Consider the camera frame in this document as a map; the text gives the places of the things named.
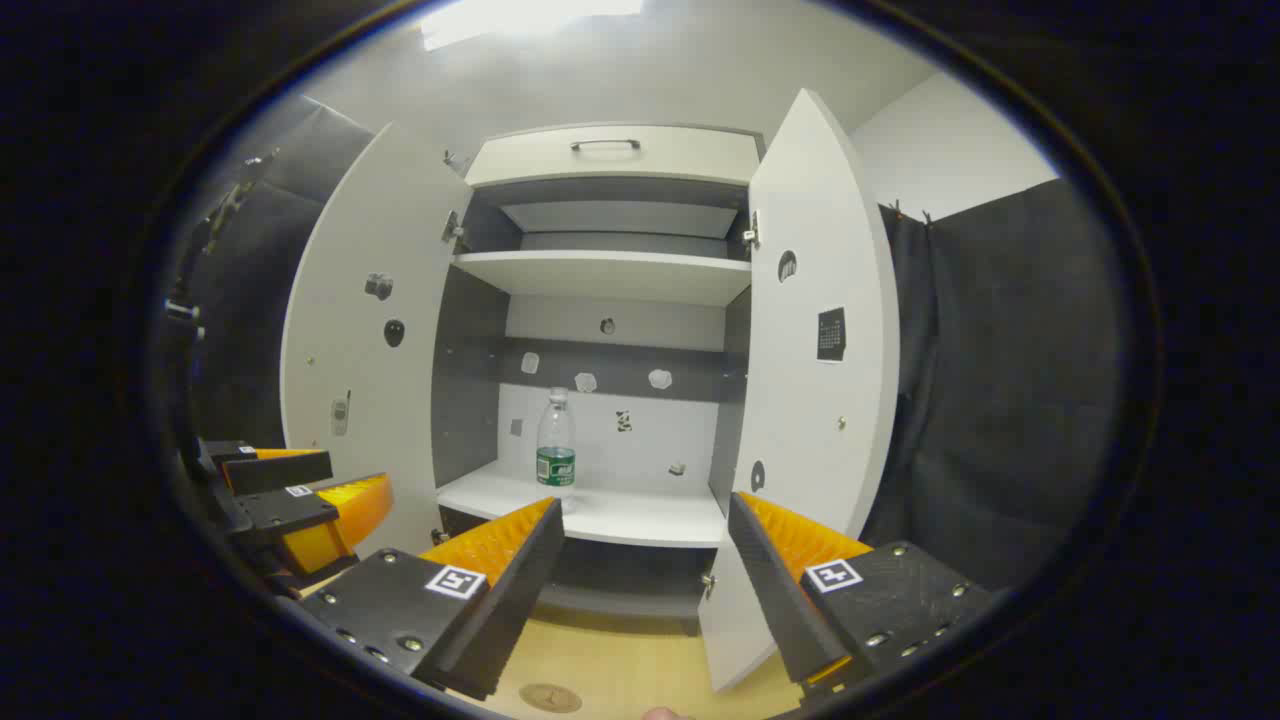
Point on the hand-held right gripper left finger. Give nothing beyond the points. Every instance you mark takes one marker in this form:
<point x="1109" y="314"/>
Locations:
<point x="520" y="590"/>

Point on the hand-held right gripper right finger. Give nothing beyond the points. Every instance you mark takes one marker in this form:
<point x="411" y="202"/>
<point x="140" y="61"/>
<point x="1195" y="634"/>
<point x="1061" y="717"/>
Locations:
<point x="770" y="590"/>

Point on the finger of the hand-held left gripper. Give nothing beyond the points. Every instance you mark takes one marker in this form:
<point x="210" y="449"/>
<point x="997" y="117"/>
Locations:
<point x="290" y="508"/>
<point x="285" y="472"/>

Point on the round brown coaster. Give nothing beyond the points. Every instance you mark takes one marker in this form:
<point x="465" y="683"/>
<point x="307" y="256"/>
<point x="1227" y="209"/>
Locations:
<point x="550" y="698"/>

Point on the clear plastic bottle green label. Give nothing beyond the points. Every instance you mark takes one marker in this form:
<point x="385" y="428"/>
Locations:
<point x="556" y="440"/>

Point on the white cabinet body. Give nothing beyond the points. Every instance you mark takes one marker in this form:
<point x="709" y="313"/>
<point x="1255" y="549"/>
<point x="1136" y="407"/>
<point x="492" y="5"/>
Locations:
<point x="600" y="275"/>

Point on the white cabinet drawer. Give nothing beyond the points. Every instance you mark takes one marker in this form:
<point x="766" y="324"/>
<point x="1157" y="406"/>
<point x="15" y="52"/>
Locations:
<point x="610" y="165"/>

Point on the black backdrop cloth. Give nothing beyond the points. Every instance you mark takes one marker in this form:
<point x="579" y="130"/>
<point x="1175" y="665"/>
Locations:
<point x="250" y="330"/>
<point x="1000" y="400"/>

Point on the metal backdrop stand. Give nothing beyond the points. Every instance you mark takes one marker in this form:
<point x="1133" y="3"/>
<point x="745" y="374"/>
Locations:
<point x="232" y="200"/>

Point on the ceiling light panel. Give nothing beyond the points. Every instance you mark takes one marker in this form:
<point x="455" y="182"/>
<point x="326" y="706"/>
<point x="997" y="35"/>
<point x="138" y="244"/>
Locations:
<point x="530" y="20"/>

